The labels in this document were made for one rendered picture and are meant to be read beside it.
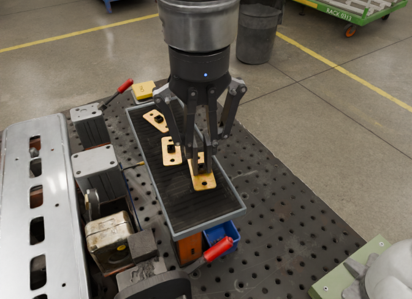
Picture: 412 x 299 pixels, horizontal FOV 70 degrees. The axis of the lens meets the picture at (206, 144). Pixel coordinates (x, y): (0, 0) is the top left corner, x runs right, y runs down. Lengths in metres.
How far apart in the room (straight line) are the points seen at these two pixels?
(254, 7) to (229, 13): 2.64
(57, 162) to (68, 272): 0.33
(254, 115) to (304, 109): 0.46
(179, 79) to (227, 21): 0.10
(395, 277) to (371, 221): 1.34
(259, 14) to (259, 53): 0.42
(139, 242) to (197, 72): 0.36
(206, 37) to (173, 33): 0.04
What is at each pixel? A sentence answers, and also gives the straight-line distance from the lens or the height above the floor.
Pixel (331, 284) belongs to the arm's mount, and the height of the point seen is 0.75.
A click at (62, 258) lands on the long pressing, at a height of 1.00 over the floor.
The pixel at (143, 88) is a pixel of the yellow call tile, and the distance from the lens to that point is 0.82.
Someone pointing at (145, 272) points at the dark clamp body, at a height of 1.08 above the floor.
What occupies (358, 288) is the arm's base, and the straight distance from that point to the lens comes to 0.97.
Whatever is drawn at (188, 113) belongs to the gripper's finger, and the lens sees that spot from 0.41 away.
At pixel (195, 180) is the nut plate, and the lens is 0.51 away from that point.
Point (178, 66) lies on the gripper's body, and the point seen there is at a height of 1.44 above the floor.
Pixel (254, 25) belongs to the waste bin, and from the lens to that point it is 3.06.
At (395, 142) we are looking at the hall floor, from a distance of 2.73.
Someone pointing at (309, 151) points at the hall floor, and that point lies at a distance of 2.36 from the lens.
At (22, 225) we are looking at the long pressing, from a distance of 0.82.
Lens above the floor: 1.61
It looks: 45 degrees down
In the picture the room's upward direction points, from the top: straight up
